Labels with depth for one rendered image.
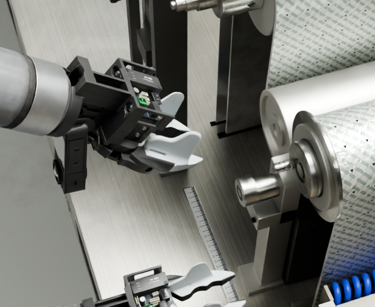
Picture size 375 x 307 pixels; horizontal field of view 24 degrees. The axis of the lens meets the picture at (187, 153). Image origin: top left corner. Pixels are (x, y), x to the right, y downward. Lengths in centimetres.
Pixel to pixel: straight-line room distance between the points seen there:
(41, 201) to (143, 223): 114
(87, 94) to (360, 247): 52
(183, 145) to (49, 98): 19
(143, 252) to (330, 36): 48
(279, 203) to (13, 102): 50
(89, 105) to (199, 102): 75
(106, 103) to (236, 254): 62
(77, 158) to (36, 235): 162
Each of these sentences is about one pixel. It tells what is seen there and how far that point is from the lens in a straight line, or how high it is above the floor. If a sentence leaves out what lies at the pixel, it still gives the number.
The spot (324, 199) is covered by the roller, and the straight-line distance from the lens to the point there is 113.
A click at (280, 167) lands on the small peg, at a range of 115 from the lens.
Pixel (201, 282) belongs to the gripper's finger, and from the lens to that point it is 122.
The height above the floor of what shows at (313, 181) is 127.
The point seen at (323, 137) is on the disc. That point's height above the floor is 132.
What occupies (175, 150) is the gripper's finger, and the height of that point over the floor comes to 139.
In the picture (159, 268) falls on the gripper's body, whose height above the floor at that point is 116.
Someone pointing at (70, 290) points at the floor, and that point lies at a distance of 246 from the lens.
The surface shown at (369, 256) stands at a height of 108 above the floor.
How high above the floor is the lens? 219
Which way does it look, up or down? 55 degrees down
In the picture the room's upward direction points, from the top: straight up
